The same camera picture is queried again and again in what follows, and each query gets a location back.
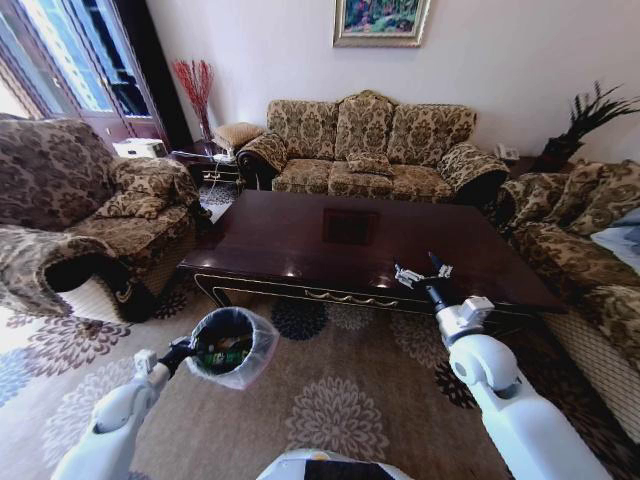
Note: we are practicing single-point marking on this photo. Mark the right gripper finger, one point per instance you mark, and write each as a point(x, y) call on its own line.
point(407, 276)
point(444, 271)

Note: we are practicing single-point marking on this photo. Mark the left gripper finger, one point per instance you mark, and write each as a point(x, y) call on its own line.
point(180, 342)

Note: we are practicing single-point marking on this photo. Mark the black round trash bin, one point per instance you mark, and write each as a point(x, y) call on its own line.
point(220, 332)

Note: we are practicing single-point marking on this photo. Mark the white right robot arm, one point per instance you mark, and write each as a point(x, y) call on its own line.
point(520, 420)

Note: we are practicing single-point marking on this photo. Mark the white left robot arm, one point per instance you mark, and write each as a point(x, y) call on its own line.
point(115, 415)

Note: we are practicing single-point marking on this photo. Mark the green trash package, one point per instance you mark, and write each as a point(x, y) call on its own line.
point(225, 357)

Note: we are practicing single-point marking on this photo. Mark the yellowish crumpled trash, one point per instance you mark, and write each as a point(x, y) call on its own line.
point(231, 343)

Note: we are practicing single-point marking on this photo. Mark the clear plastic bin liner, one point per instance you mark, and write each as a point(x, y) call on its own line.
point(262, 345)

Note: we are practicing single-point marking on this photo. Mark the small floral sofa pillow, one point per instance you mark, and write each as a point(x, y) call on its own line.
point(370, 164)

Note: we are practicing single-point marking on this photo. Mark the floral sofa with pillows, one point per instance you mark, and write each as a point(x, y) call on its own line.
point(565, 260)

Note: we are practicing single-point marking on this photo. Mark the dark wooden coffee table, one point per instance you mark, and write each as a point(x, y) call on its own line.
point(280, 235)

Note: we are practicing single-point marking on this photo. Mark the dark wooden corner table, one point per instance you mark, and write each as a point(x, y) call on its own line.
point(527, 166)

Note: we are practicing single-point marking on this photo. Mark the white desk telephone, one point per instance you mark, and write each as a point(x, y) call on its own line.
point(507, 151)

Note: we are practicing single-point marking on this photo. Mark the floral armchair pillow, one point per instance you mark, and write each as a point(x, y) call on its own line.
point(131, 206)

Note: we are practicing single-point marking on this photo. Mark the black white patterned mat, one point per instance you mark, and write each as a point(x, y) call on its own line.
point(217, 199)

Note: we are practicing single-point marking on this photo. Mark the large floral cushion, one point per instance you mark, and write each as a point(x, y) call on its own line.
point(575, 192)
point(617, 197)

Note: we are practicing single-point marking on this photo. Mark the beige floral rug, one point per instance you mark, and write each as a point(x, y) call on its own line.
point(340, 415)

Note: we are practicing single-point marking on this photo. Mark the dark brown pot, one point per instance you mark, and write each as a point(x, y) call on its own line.
point(561, 149)

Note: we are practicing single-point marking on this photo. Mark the light blue cloth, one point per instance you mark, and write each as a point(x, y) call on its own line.
point(620, 242)

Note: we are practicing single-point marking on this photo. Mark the floral three-seat sofa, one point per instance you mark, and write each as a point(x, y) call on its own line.
point(310, 125)

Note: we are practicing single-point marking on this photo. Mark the dark wooden side table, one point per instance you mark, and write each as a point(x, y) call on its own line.
point(195, 162)

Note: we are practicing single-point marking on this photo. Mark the white robot front shell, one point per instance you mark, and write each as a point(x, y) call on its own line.
point(325, 466)

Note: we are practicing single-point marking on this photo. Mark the white box appliance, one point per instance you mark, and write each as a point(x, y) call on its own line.
point(137, 148)

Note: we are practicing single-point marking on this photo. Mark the floral armchair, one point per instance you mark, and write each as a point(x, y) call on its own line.
point(55, 175)

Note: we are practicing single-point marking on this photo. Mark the tall glass vase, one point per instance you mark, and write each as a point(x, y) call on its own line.
point(205, 127)

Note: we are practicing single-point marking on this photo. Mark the gold square cushion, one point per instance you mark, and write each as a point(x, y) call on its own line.
point(237, 133)

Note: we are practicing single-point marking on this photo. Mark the dark feather decoration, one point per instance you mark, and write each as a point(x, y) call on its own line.
point(597, 112)

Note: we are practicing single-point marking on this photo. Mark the framed landscape painting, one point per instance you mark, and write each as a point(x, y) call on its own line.
point(382, 20)

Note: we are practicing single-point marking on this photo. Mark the red decorative branches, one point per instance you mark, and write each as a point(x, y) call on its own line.
point(195, 85)

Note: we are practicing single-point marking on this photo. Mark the dark curtain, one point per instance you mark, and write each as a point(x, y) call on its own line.
point(160, 75)

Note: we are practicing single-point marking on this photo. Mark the glass balcony door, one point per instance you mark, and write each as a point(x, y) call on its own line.
point(65, 65)

